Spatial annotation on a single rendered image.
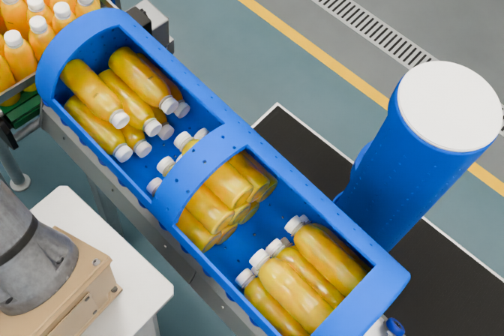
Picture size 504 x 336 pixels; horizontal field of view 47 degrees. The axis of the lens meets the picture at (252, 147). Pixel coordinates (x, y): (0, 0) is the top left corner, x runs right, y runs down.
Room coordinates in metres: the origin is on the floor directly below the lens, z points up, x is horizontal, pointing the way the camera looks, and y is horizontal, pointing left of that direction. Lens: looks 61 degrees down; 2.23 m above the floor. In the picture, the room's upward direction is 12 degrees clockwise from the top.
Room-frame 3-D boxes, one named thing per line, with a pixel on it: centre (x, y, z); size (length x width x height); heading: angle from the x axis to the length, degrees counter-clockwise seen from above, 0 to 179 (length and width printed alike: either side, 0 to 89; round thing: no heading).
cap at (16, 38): (0.81, 0.62, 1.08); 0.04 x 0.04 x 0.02
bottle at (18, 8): (0.93, 0.68, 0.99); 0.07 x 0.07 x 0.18
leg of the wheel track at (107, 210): (0.72, 0.45, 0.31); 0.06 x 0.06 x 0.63; 55
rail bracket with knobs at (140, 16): (1.01, 0.39, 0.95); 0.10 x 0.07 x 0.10; 145
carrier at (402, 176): (0.92, -0.48, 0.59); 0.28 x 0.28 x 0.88
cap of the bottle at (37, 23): (0.86, 0.58, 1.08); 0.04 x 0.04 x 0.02
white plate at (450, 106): (0.92, -0.48, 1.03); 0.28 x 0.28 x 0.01
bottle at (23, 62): (0.81, 0.62, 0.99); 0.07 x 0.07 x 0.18
